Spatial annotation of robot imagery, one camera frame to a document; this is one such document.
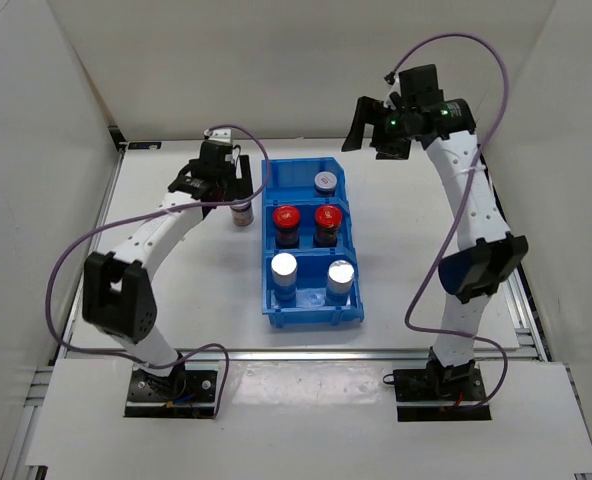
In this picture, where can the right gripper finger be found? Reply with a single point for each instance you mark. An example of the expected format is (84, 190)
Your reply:
(368, 111)
(397, 150)

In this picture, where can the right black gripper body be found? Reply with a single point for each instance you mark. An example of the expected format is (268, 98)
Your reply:
(392, 123)

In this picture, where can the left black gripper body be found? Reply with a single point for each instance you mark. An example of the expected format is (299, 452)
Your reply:
(227, 183)

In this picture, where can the small white-lid jar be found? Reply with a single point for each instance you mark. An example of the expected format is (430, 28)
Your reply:
(242, 214)
(325, 183)

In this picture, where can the red-lid sauce jar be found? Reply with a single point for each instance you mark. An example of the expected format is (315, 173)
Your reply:
(286, 220)
(328, 219)

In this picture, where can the silver-lid spice jar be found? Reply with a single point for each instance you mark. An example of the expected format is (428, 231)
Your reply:
(284, 269)
(340, 279)

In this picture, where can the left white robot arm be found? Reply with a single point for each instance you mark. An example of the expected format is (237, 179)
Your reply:
(118, 297)

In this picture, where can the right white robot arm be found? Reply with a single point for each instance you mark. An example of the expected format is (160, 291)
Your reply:
(479, 251)

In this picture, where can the far blue storage bin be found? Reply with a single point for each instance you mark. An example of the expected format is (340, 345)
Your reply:
(292, 181)

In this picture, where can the blue storage bin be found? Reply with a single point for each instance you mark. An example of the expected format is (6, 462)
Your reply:
(309, 305)
(307, 226)
(292, 181)

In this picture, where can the middle blue storage bin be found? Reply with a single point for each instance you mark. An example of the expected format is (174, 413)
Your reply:
(307, 226)

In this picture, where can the near blue storage bin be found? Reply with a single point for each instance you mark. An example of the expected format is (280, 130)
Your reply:
(309, 305)

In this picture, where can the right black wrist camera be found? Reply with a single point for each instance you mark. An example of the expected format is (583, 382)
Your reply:
(413, 88)

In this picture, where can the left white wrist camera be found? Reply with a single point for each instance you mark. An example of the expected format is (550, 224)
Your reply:
(222, 135)

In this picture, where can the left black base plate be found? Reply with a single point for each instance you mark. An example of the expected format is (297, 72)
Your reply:
(190, 392)

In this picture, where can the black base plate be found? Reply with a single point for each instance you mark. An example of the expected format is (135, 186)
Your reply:
(190, 392)
(419, 401)

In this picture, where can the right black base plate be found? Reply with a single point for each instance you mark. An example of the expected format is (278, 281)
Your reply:
(419, 401)

